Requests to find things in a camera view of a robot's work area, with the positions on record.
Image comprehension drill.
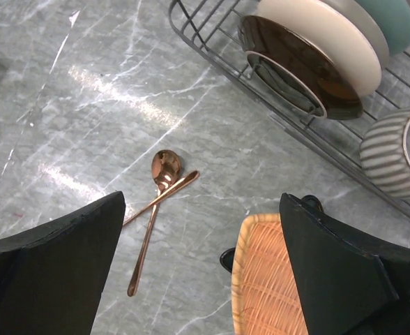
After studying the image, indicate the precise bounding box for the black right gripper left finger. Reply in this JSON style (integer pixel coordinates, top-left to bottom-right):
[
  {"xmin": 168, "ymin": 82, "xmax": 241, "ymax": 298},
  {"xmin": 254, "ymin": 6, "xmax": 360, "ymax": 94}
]
[{"xmin": 0, "ymin": 191, "xmax": 126, "ymax": 334}]

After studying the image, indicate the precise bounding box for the rose gold spoon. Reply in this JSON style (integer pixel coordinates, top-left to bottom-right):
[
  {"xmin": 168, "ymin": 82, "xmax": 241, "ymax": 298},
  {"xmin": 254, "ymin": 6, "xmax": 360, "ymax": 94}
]
[{"xmin": 127, "ymin": 149, "xmax": 182, "ymax": 297}]

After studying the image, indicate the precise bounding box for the dark brown glossy bowl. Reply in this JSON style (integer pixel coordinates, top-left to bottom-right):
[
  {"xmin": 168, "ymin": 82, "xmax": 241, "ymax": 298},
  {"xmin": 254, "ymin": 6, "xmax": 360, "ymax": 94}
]
[{"xmin": 238, "ymin": 15, "xmax": 363, "ymax": 120}]

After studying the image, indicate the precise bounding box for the woven bamboo tray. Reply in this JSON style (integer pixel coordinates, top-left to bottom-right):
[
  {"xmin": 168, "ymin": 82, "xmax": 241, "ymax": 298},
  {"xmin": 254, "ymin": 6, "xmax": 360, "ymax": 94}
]
[{"xmin": 231, "ymin": 214, "xmax": 308, "ymax": 335}]

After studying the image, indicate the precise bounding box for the grey ribbed cup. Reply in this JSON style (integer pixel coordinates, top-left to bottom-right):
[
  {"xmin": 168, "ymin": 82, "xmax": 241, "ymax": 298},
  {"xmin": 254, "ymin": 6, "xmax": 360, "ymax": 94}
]
[{"xmin": 360, "ymin": 107, "xmax": 410, "ymax": 200}]

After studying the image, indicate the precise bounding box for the teal green plate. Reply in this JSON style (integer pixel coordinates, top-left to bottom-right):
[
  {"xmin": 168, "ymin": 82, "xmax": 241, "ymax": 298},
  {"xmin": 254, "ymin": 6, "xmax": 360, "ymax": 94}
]
[{"xmin": 356, "ymin": 0, "xmax": 410, "ymax": 56}]

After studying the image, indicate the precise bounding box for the cream white plate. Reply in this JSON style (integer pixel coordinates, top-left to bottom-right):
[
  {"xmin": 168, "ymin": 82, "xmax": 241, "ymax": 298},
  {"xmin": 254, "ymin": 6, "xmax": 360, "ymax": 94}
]
[{"xmin": 257, "ymin": 0, "xmax": 390, "ymax": 96}]

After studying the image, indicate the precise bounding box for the rose gold fork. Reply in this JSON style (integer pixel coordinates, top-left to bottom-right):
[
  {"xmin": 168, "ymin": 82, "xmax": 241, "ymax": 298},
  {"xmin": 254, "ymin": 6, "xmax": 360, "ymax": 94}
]
[{"xmin": 123, "ymin": 170, "xmax": 199, "ymax": 226}]

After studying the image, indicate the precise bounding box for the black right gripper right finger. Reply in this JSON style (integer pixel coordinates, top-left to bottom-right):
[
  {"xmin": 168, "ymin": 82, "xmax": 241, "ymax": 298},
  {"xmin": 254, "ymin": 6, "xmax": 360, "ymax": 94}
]
[{"xmin": 280, "ymin": 193, "xmax": 410, "ymax": 334}]

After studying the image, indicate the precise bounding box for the dark wire dish rack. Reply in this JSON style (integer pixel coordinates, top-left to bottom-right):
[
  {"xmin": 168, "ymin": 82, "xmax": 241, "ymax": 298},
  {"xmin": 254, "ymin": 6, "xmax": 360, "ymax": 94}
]
[{"xmin": 168, "ymin": 1, "xmax": 410, "ymax": 218}]

